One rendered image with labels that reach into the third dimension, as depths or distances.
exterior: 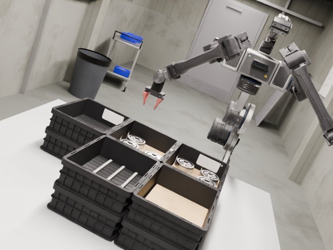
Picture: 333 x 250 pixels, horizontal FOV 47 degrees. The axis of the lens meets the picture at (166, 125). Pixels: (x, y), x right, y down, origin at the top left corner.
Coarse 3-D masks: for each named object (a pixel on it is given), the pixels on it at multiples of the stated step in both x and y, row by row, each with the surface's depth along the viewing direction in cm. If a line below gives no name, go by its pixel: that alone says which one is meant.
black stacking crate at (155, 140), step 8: (128, 128) 213; (136, 128) 218; (144, 128) 217; (112, 136) 191; (120, 136) 205; (144, 136) 218; (152, 136) 217; (160, 136) 216; (152, 144) 218; (160, 144) 217; (168, 144) 215
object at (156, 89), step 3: (153, 81) 202; (153, 84) 201; (156, 84) 200; (159, 84) 200; (162, 84) 200; (147, 87) 201; (150, 87) 205; (153, 87) 201; (156, 87) 200; (159, 87) 200; (162, 87) 202; (150, 90) 201; (153, 90) 200; (156, 90) 201; (159, 90) 201; (159, 93) 200; (162, 93) 202; (165, 93) 205; (162, 96) 200
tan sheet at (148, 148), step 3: (144, 147) 213; (147, 147) 215; (150, 147) 217; (141, 150) 208; (144, 150) 209; (147, 150) 211; (150, 150) 213; (153, 150) 214; (156, 150) 216; (159, 153) 214; (162, 153) 215; (162, 156) 211
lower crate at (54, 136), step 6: (48, 132) 189; (54, 132) 189; (48, 138) 191; (54, 138) 190; (60, 138) 188; (66, 138) 188; (48, 144) 192; (54, 144) 190; (60, 144) 189; (66, 144) 189; (72, 144) 187; (78, 144) 187; (48, 150) 192; (54, 150) 192; (60, 150) 191; (66, 150) 190; (72, 150) 188; (60, 156) 191
